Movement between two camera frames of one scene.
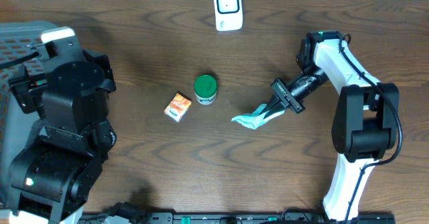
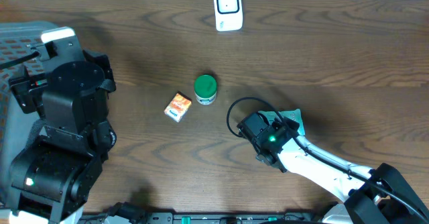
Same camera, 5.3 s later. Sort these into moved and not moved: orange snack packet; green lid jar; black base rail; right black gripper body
Moved: right black gripper body
Not moved: green lid jar; black base rail; orange snack packet
